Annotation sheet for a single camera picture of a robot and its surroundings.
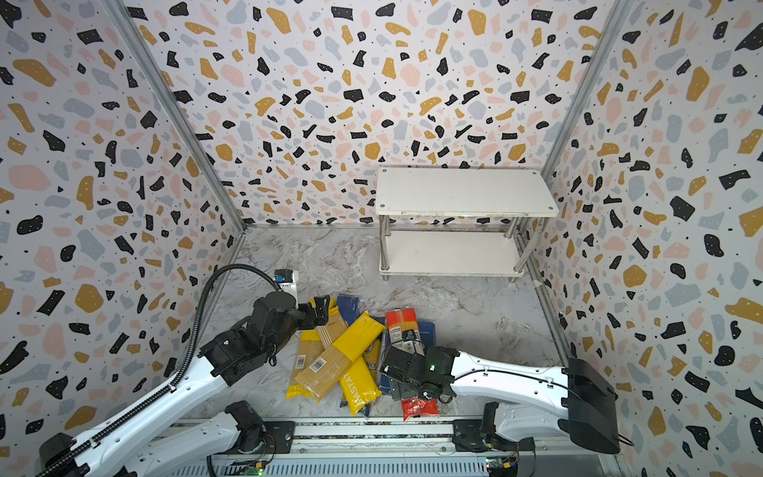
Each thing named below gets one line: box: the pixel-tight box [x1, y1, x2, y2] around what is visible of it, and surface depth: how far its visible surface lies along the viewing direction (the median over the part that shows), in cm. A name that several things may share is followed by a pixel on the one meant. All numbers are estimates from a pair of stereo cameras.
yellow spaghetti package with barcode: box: [294, 312, 387, 404], surface depth 81 cm
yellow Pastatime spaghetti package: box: [339, 355, 383, 417], surface depth 79 cm
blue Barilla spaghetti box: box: [335, 294, 362, 326], surface depth 97 cm
